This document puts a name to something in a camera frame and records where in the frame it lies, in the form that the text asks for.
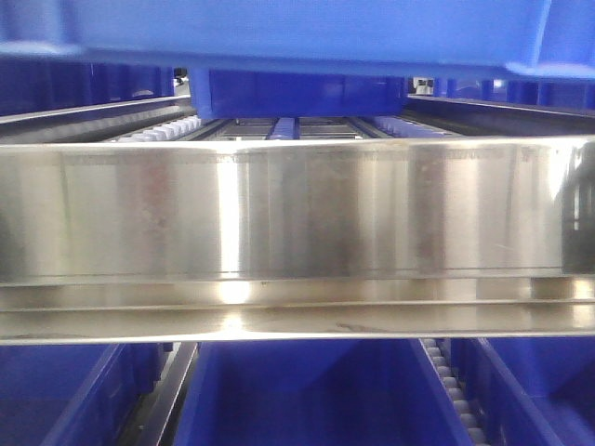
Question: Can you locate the rear dark blue bin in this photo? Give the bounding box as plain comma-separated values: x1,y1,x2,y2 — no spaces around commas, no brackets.
189,69,408,119

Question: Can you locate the roller track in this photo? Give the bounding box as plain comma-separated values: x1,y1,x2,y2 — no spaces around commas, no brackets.
420,338,488,445
364,116,459,138
112,115,203,142
116,342,198,445

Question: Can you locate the large light blue bin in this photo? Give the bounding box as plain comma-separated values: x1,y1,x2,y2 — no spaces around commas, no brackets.
1,1,594,81

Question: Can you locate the lower left roller track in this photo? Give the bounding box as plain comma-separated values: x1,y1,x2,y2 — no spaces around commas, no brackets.
116,342,198,445

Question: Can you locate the stainless steel shelf front rail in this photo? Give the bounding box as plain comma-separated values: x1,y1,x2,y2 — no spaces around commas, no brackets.
1,136,594,345

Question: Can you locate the lower right roller track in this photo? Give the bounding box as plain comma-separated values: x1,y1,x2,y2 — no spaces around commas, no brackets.
420,338,488,445

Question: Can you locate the upper right roller track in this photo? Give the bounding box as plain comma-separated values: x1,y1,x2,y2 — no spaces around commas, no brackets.
364,116,459,138

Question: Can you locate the lower middle dark blue bin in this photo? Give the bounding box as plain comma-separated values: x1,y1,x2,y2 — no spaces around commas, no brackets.
175,339,471,445

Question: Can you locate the upper left roller track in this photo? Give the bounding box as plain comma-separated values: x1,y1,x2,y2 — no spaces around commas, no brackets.
112,115,203,142

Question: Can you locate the lower right dark blue bin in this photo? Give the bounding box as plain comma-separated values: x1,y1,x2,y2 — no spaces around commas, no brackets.
448,336,594,445

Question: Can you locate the lower left dark blue bin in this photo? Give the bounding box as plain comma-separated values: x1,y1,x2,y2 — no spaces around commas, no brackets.
1,343,173,445

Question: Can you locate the dark blue bin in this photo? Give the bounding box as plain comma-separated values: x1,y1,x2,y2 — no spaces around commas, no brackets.
175,339,471,445
448,336,594,445
189,69,408,119
1,343,173,445

